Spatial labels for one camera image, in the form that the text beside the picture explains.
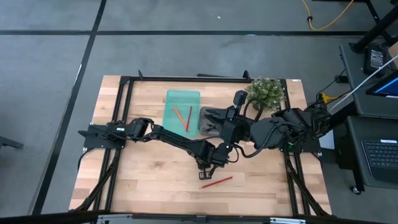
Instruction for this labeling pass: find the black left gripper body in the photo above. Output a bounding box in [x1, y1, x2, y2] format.
[198, 142, 233, 167]

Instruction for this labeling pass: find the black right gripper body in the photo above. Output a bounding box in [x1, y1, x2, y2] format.
[222, 90, 249, 142]

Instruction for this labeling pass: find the dark red wooden pencil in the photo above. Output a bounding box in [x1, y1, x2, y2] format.
[185, 105, 193, 133]

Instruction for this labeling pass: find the grey translucent plastic bin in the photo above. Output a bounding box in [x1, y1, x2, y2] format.
[198, 105, 231, 137]

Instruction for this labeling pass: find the green potted plant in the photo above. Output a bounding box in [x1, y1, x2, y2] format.
[245, 77, 286, 113]

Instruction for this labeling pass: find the teal translucent plastic bin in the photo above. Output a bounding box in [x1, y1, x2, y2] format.
[162, 89, 201, 138]

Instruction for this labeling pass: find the white and blue box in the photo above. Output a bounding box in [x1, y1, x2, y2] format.
[310, 113, 335, 150]

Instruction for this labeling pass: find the dark grey desk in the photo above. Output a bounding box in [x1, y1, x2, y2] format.
[338, 42, 398, 119]
[346, 114, 398, 191]

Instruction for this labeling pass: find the black laptop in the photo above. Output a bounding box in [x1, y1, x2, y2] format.
[360, 138, 398, 184]

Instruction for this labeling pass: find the black power adapter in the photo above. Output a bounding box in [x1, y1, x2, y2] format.
[363, 42, 389, 76]

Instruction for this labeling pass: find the blue lit screen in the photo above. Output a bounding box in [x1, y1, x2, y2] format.
[365, 70, 398, 99]

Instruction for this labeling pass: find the black diagonal pole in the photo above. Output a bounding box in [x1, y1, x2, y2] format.
[351, 0, 398, 54]

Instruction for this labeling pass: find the brown cardboard box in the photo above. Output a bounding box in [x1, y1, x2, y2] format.
[387, 41, 398, 68]

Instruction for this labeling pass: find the black stand foot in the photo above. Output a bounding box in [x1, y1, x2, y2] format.
[0, 136, 25, 150]

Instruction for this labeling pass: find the black camera mounting bar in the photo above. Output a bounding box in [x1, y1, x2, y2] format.
[0, 210, 398, 224]

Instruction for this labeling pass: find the black aluminium table frame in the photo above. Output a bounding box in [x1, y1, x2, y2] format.
[70, 69, 333, 218]

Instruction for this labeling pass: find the yellow extension cable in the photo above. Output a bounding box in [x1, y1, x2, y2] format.
[301, 0, 355, 31]

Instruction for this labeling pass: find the white cable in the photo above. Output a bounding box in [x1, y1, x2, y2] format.
[325, 54, 398, 119]

